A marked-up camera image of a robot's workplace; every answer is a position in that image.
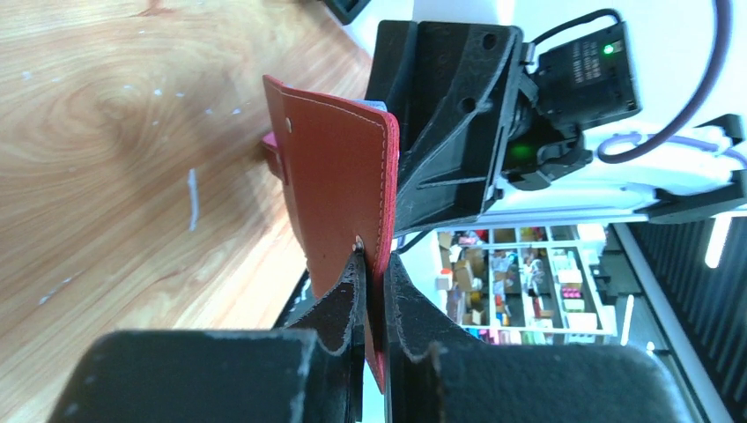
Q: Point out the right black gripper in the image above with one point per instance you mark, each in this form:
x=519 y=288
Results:
x=479 y=112

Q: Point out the shelf with colourful boxes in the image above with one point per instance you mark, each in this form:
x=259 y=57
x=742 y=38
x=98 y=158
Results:
x=529 y=285

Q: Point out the red leather card holder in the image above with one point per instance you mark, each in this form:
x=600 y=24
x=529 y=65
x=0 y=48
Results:
x=338 y=162

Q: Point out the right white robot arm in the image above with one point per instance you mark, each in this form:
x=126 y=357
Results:
x=696 y=175

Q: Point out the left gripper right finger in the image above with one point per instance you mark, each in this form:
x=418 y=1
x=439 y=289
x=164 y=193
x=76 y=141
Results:
x=413 y=321

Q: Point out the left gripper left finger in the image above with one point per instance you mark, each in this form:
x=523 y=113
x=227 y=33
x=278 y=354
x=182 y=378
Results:
x=338 y=317

